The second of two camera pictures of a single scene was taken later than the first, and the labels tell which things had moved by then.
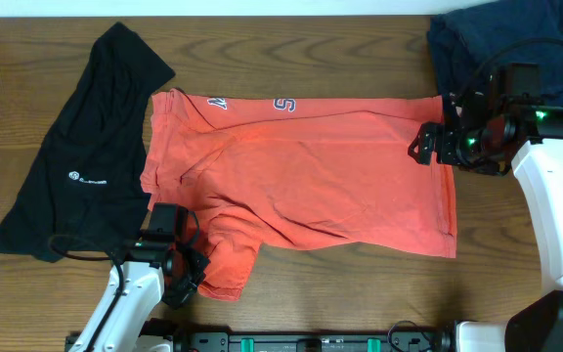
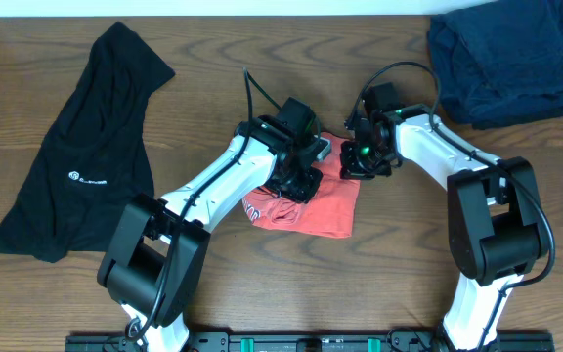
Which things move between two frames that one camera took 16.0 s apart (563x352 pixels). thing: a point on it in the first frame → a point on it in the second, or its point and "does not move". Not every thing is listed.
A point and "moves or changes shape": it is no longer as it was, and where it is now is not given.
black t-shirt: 89,193 does not move
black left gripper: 179,298 → 304,195
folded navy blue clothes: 470,42 does not move
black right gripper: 448,133 → 351,168
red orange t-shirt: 279,172 moves or changes shape
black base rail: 180,339 does not move
